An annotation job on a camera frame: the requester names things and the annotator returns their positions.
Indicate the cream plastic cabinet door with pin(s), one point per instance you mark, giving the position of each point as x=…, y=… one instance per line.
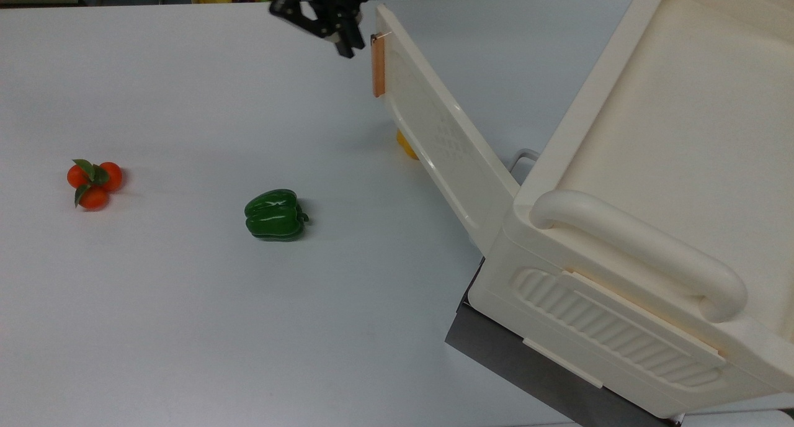
x=434, y=123

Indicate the cream plastic storage cabinet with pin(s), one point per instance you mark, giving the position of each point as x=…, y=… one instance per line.
x=657, y=166

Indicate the green bell pepper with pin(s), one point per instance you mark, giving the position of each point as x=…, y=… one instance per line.
x=273, y=215

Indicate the yellow bell pepper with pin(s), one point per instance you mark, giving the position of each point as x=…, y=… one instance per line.
x=406, y=146

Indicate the orange tomato cluster with leaves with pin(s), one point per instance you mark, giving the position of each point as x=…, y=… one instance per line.
x=93, y=185

